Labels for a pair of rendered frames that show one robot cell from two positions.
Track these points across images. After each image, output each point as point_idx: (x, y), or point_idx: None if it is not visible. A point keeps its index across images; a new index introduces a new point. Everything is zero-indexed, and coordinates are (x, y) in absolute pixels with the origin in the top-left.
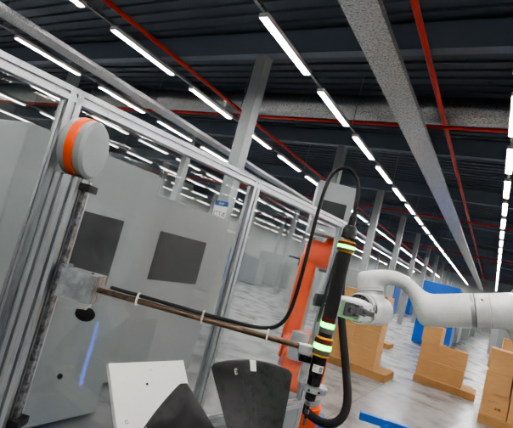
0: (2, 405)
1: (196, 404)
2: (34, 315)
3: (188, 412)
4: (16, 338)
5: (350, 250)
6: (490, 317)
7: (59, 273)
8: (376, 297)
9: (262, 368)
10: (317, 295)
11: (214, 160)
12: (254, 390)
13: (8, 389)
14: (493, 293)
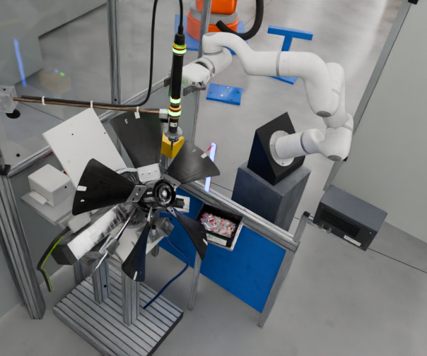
0: None
1: (102, 166)
2: None
3: (99, 171)
4: None
5: (181, 54)
6: (287, 73)
7: None
8: (215, 58)
9: (143, 114)
10: (165, 80)
11: None
12: (140, 130)
13: None
14: (293, 54)
